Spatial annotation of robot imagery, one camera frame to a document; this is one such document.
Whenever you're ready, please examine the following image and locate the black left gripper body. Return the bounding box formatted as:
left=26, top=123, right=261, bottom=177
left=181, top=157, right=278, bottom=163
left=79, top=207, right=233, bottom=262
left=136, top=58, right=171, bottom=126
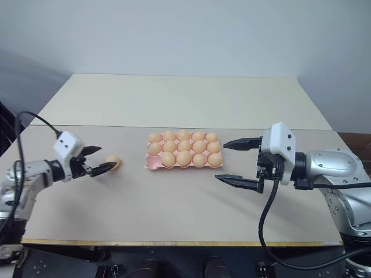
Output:
left=69, top=155, right=94, bottom=179

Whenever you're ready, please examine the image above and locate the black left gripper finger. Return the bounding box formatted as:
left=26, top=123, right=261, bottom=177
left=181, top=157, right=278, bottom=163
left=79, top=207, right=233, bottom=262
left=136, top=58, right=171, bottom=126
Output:
left=88, top=162, right=117, bottom=178
left=81, top=145, right=103, bottom=158

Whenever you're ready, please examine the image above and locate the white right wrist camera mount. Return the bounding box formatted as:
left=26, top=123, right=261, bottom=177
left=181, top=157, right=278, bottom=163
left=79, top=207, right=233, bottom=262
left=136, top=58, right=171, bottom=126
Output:
left=260, top=122, right=298, bottom=186

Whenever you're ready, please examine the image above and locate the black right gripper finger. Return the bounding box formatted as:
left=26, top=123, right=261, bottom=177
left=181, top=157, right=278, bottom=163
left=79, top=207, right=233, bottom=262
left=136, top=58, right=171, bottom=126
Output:
left=223, top=136, right=263, bottom=152
left=214, top=173, right=264, bottom=194

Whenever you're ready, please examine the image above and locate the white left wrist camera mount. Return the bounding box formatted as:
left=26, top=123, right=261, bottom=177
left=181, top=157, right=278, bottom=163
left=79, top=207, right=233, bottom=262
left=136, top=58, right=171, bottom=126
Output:
left=53, top=130, right=86, bottom=183

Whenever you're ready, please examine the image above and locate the pink egg tray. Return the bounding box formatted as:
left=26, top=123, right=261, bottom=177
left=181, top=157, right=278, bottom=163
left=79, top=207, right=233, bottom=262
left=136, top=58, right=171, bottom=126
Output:
left=144, top=131, right=224, bottom=170

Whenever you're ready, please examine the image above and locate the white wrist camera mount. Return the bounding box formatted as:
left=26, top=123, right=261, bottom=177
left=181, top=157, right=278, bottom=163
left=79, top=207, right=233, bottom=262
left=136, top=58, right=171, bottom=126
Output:
left=260, top=122, right=298, bottom=186
left=53, top=130, right=86, bottom=183

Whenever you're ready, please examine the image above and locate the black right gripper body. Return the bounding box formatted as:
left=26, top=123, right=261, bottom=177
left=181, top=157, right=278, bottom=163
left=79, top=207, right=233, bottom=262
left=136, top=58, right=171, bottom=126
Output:
left=256, top=136, right=277, bottom=193

